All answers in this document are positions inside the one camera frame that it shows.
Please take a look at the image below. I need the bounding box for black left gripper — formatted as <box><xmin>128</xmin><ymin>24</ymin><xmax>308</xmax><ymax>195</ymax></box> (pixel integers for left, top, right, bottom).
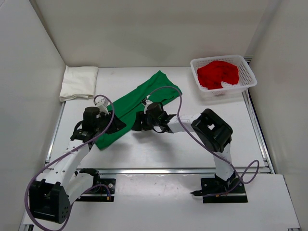
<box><xmin>94</xmin><ymin>110</ymin><xmax>127</xmax><ymax>134</ymax></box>

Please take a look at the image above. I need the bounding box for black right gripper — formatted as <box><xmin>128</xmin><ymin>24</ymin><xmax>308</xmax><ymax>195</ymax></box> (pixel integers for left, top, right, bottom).
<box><xmin>133</xmin><ymin>111</ymin><xmax>161</xmax><ymax>131</ymax></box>

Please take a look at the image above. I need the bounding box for green t shirt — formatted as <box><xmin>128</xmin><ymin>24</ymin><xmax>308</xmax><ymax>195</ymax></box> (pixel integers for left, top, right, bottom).
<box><xmin>96</xmin><ymin>71</ymin><xmax>181</xmax><ymax>150</ymax></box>

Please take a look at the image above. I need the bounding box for white t shirt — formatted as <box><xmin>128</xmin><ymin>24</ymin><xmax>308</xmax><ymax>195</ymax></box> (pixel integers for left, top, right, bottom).
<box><xmin>59</xmin><ymin>66</ymin><xmax>99</xmax><ymax>102</ymax></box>

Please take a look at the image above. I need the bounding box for red t shirt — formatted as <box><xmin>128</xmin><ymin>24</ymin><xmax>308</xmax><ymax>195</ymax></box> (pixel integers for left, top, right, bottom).
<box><xmin>197</xmin><ymin>61</ymin><xmax>239</xmax><ymax>90</ymax></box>

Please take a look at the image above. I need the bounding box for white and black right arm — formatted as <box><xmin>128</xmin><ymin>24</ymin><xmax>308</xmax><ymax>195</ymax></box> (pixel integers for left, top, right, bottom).
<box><xmin>132</xmin><ymin>103</ymin><xmax>235</xmax><ymax>193</ymax></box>

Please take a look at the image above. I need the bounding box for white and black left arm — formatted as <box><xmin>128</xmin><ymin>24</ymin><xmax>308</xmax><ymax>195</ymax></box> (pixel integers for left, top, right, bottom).
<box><xmin>25</xmin><ymin>107</ymin><xmax>126</xmax><ymax>224</ymax></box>

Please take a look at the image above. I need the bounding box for white front cover board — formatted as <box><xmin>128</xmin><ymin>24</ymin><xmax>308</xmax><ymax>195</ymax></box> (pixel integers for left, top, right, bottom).
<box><xmin>65</xmin><ymin>174</ymin><xmax>300</xmax><ymax>231</ymax></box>

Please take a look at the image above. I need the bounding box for white plastic basket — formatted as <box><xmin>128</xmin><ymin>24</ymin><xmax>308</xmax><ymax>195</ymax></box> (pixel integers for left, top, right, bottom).
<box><xmin>190</xmin><ymin>55</ymin><xmax>257</xmax><ymax>97</ymax></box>

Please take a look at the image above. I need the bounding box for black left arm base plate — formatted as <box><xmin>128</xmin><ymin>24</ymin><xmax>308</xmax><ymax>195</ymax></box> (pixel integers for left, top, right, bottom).
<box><xmin>75</xmin><ymin>168</ymin><xmax>116</xmax><ymax>202</ymax></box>

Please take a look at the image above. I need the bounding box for aluminium left table rail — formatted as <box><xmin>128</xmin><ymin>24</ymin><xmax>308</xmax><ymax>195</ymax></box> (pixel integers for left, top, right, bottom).
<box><xmin>45</xmin><ymin>102</ymin><xmax>65</xmax><ymax>164</ymax></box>

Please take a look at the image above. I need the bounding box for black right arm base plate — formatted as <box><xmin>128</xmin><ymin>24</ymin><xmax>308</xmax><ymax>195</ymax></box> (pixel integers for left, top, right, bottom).
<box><xmin>190</xmin><ymin>173</ymin><xmax>248</xmax><ymax>204</ymax></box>

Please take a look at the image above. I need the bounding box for aluminium right table rail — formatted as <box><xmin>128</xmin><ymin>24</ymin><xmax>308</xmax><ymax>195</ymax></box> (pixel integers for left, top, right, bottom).
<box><xmin>242</xmin><ymin>90</ymin><xmax>276</xmax><ymax>174</ymax></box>

